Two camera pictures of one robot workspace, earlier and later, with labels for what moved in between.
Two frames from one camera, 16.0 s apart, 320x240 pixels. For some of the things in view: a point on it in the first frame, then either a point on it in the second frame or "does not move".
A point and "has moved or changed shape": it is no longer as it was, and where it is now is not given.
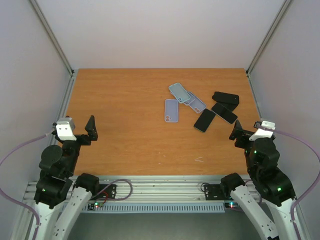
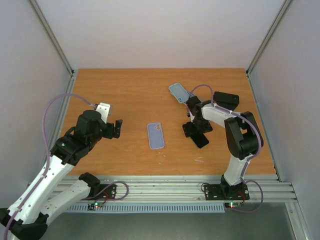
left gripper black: (93, 132) -> (110, 134)
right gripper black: (244, 136) -> (197, 127)
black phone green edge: (204, 120) has moved or changed shape
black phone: (171, 110) -> (155, 136)
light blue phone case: (179, 92) does not move
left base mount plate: (109, 192) does not move
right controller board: (231, 205) does not move
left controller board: (91, 206) does not move
